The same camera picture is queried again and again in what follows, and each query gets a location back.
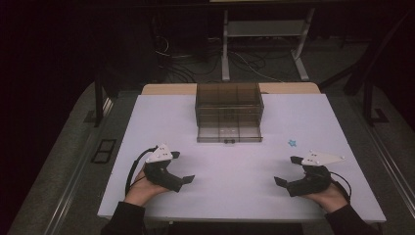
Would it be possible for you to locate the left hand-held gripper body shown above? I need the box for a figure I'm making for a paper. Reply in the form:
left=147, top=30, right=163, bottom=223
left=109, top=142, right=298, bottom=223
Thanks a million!
left=143, top=143, right=184, bottom=193

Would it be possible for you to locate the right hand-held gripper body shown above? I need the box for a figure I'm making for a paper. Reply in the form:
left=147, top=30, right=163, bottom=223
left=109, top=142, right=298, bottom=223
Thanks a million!
left=285, top=150, right=346, bottom=198

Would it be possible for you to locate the transparent brown drawer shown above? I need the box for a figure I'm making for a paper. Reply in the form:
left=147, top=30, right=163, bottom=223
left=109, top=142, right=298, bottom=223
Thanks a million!
left=196, top=114, right=264, bottom=145

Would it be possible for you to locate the transparent brown drawer cabinet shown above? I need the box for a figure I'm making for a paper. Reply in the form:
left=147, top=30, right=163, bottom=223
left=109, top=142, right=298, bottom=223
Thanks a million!
left=194, top=81, right=265, bottom=129

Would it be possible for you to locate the person's right hand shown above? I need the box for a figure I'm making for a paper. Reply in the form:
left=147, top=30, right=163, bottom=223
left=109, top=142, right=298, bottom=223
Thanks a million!
left=301, top=182, right=349, bottom=214

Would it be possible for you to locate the person's left hand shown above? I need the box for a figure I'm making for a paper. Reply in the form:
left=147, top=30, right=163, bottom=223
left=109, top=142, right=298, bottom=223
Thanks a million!
left=123, top=165, right=170, bottom=208

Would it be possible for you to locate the black metal stand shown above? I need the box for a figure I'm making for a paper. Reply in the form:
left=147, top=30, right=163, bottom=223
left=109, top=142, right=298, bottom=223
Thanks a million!
left=83, top=71, right=106, bottom=128
left=362, top=76, right=390, bottom=127

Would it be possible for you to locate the grey metal stand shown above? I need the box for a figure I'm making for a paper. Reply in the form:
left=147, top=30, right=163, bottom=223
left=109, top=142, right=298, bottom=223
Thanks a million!
left=220, top=7, right=316, bottom=82

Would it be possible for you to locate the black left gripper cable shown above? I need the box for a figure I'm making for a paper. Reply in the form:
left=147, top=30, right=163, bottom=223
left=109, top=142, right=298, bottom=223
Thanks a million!
left=124, top=146, right=160, bottom=197

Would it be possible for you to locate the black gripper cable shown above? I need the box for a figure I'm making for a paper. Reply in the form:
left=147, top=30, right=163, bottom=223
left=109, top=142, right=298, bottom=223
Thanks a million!
left=124, top=146, right=160, bottom=197
left=329, top=170, right=353, bottom=201

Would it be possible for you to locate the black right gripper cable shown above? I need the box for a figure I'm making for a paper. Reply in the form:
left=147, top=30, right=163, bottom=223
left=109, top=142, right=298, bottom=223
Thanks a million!
left=329, top=170, right=353, bottom=201

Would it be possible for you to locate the black rectangular floor frame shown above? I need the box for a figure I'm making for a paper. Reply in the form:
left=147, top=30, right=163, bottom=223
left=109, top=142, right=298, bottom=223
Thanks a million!
left=90, top=138, right=117, bottom=165

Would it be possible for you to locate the tangle of floor cables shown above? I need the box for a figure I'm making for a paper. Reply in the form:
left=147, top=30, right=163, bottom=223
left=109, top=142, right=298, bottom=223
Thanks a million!
left=152, top=34, right=226, bottom=83

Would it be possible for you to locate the white floor cable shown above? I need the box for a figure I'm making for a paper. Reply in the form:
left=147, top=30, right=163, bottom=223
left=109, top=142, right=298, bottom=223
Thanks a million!
left=229, top=50, right=284, bottom=82

